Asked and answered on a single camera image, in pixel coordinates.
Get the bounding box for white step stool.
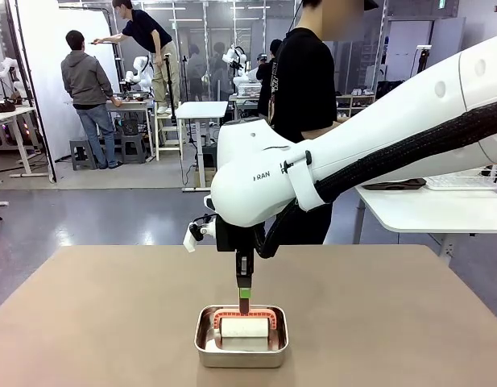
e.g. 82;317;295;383
152;105;185;163

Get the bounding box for black tripod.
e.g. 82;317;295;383
180;54;193;144
162;52;181;127

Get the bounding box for black bag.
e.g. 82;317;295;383
376;79;407;98

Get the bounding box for black light stand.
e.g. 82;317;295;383
408;45;433;78

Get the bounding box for white strap on right arm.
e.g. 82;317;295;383
283;149;327;213

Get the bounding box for white standing desk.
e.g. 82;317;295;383
175;100;230;194

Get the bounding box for person in black shirt khaki pants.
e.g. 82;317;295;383
255;38;283;123

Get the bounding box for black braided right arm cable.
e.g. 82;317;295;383
257;100;497;260

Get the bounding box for white background robot with cable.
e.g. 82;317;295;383
124;55;155;94

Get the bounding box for person behind glass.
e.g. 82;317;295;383
210;41;234;102
188;43;212;102

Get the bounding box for black slanted frame pole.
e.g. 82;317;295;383
3;0;58;183

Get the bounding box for white background work table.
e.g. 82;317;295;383
106;95;157;162

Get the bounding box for person in black t-shirt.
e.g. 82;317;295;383
267;0;380;246

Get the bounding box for person in grey hoodie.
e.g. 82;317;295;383
60;30;124;171

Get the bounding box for white wire dish rack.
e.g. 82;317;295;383
425;160;497;192

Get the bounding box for rectangular metal pan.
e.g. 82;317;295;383
194;304;290;369

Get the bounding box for white backdrop screen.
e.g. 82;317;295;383
13;0;122;163

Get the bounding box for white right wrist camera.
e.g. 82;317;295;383
182;216;218;253

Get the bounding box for cardboard box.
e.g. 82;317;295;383
193;165;215;189

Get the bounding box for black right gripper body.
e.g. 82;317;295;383
215;217;267;280

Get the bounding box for white side table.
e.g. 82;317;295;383
354;177;497;265

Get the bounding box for background table with clear box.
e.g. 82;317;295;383
229;82;270;123

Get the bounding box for grey door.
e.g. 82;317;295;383
412;16;467;76

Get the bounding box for dark brown serving tray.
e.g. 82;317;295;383
360;177;428;192

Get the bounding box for person in navy shirt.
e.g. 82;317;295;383
92;0;181;115

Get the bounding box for grey plastic stool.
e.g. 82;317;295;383
119;135;148;164
68;139;97;171

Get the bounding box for wooden shoe rack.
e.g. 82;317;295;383
335;94;376;119

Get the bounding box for red handled lint roller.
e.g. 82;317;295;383
213;298;278;351

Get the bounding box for white desk with white legs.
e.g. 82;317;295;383
0;105;46;179

